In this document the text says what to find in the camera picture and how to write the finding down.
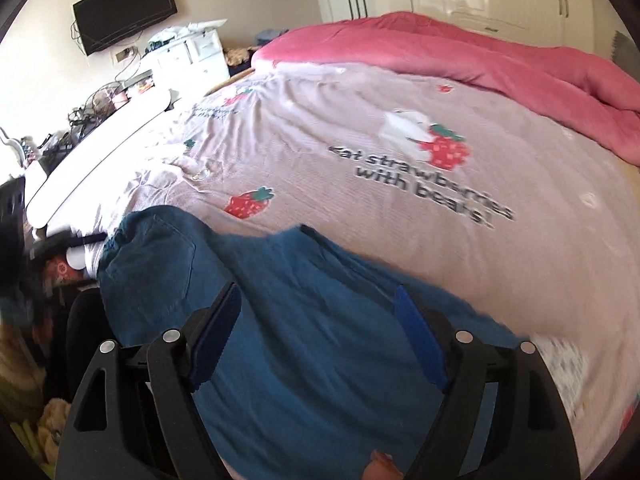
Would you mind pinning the pink strawberry printed bedsheet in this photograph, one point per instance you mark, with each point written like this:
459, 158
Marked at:
350, 200

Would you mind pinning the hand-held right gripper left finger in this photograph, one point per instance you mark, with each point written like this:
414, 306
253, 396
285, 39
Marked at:
215, 330

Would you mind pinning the grey pillow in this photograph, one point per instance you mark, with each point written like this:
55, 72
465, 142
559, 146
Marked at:
622, 50

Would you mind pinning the black wall television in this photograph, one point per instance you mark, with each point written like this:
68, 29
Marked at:
125, 10

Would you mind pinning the wall socket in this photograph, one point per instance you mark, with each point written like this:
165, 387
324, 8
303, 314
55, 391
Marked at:
125, 54

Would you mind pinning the blue denim pants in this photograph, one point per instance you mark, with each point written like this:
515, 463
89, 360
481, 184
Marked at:
310, 320

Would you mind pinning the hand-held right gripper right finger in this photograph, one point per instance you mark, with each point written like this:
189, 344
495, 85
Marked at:
420, 335

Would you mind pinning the person's right hand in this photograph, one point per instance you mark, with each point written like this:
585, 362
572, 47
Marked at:
382, 466

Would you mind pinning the white bed footboard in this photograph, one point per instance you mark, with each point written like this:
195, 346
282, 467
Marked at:
100, 145

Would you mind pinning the pink quilt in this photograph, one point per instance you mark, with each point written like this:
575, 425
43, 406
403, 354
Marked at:
450, 50

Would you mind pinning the white drawer cabinet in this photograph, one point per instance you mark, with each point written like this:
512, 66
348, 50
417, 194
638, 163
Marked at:
200, 50

